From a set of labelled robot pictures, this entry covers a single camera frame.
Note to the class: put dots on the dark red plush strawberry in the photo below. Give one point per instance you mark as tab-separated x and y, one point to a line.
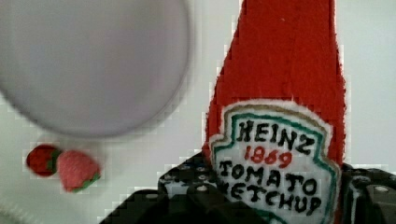
42	160

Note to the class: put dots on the large lilac plate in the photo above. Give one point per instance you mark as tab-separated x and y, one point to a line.
93	68

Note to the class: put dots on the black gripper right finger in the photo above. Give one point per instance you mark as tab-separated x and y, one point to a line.
368	196

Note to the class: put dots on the pink plush strawberry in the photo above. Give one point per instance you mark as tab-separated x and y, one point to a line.
77	170

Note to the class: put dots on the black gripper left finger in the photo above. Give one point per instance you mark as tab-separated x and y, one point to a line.
187	194

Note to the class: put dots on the red plush ketchup bottle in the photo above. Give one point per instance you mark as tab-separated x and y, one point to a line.
275	130

